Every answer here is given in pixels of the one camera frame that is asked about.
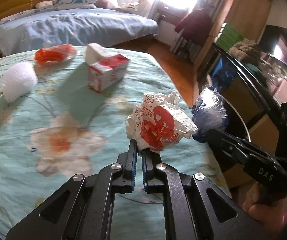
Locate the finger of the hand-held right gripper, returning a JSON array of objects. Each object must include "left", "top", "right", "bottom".
[
  {"left": 206, "top": 129, "right": 253, "bottom": 172},
  {"left": 223, "top": 131, "right": 282, "bottom": 162}
]

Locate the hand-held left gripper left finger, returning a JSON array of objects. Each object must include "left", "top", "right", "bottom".
[{"left": 6, "top": 140, "right": 137, "bottom": 240}]

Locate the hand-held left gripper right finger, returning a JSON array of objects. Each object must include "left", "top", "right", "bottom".
[{"left": 141, "top": 149, "right": 266, "bottom": 240}]

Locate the white round trash bin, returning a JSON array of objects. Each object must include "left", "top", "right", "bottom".
[{"left": 218, "top": 95, "right": 252, "bottom": 145}]

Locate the blue plastic bag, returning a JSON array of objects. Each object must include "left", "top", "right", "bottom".
[{"left": 191, "top": 86, "right": 230, "bottom": 144}]

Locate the white red paper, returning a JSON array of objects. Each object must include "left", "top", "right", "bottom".
[{"left": 125, "top": 92, "right": 199, "bottom": 152}]

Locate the white foam block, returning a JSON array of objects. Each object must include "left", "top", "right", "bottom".
[{"left": 85, "top": 43, "right": 109, "bottom": 64}]

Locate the red plastic bag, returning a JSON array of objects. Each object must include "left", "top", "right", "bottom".
[{"left": 35, "top": 44, "right": 77, "bottom": 67}]

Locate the person's right hand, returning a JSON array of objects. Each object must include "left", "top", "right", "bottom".
[{"left": 242, "top": 183, "right": 287, "bottom": 230}]

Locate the green folded cloth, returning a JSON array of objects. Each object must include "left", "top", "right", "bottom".
[{"left": 246, "top": 64, "right": 259, "bottom": 75}]

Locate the red white carton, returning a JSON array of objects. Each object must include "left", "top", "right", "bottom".
[{"left": 88, "top": 54, "right": 130, "bottom": 93}]

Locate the brown plush toy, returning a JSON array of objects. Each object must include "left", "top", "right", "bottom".
[{"left": 230, "top": 41, "right": 261, "bottom": 60}]

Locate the black television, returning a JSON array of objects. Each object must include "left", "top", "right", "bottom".
[{"left": 258, "top": 25, "right": 287, "bottom": 67}]

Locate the coat rack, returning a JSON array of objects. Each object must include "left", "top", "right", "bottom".
[{"left": 172, "top": 34, "right": 196, "bottom": 55}]

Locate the stack of green boxes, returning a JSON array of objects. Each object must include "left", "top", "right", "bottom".
[{"left": 216, "top": 22, "right": 244, "bottom": 48}]

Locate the dark red coat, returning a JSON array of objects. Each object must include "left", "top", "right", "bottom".
[{"left": 175, "top": 9, "right": 212, "bottom": 47}]

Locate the wooden wardrobe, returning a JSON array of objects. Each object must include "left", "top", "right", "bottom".
[{"left": 208, "top": 0, "right": 271, "bottom": 45}]

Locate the desk under window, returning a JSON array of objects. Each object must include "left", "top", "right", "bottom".
[{"left": 156, "top": 1, "right": 191, "bottom": 30}]

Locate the bed with blue sheet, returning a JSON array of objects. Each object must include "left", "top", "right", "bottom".
[{"left": 0, "top": 7, "right": 159, "bottom": 57}]

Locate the pink plush toy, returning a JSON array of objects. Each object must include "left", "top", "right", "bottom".
[{"left": 97, "top": 0, "right": 119, "bottom": 9}]

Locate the blue patterned pillow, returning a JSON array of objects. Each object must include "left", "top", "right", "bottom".
[{"left": 53, "top": 0, "right": 97, "bottom": 9}]

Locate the small white pillow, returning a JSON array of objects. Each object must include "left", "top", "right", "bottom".
[{"left": 36, "top": 0, "right": 56, "bottom": 9}]

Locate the wooden headboard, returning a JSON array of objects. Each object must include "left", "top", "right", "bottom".
[{"left": 0, "top": 0, "right": 71, "bottom": 27}]

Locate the grey bed guard rail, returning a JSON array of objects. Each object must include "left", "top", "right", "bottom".
[{"left": 91, "top": 0, "right": 156, "bottom": 18}]

